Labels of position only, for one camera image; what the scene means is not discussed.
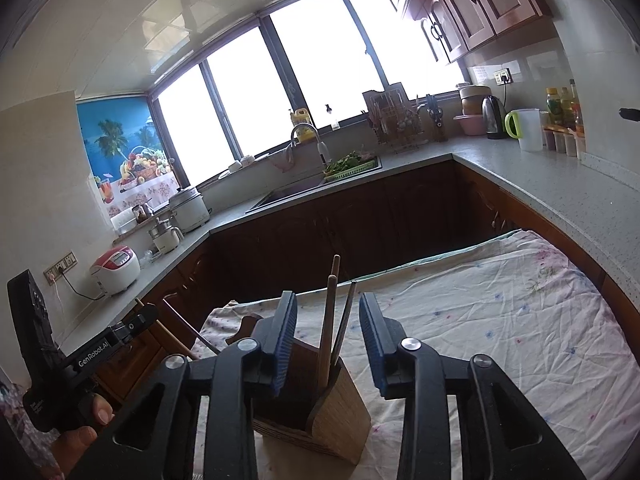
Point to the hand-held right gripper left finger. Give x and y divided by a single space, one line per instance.
285 345

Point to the tropical fruit wall poster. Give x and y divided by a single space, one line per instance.
115 135

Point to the person's left hand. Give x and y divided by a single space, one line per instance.
75 445

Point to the steel electric kettle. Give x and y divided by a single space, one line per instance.
494 120

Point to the dish rack with boards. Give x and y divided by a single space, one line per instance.
387 120

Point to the large white rice cooker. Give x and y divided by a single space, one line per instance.
190 210

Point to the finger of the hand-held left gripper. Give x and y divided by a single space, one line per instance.
137 322

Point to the small dark kettle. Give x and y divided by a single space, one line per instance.
141 214

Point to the white bowl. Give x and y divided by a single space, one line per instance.
235 166
247 160

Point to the chrome kitchen faucet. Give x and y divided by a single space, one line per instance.
320 147

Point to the amber oil bottle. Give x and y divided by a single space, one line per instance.
566 107

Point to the kitchen sink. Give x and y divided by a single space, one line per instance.
295 192

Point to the wooden cabinets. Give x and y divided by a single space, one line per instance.
350 230
475 5

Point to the spice jar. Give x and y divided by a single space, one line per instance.
581 147
572 145

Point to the beige lidded pot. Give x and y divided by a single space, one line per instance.
475 100

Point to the yellow cap sauce bottle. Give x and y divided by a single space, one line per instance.
553 107

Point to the wall socket strip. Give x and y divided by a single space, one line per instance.
61 266

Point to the wooden upper cabinets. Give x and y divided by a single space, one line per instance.
475 5

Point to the orange label bottle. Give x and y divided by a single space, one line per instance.
576 110

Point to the wooden lower cabinets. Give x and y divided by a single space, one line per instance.
350 230

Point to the white soy milk maker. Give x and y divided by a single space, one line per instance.
165 237

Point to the grey kitchen countertop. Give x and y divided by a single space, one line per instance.
525 185

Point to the yellow detergent bottle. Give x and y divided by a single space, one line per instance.
302 127

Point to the knife block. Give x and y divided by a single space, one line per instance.
437 120

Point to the green vegetable basket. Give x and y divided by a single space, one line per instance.
345 162

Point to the clear soap dispenser bottle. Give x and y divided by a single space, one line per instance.
334 121

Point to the black wok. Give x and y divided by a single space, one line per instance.
630 113

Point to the large kitchen window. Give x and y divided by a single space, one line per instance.
325 60

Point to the pink dishcloth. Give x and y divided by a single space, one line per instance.
284 159

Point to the white wall socket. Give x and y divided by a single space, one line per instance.
502 76

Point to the metal chopstick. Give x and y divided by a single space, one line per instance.
187 327
344 317

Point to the pink basin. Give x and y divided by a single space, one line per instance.
470 125

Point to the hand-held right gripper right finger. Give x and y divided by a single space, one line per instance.
374 350

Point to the wooden utensil holder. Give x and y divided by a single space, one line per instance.
335 425

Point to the red and white rice cooker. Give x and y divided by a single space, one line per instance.
115 270

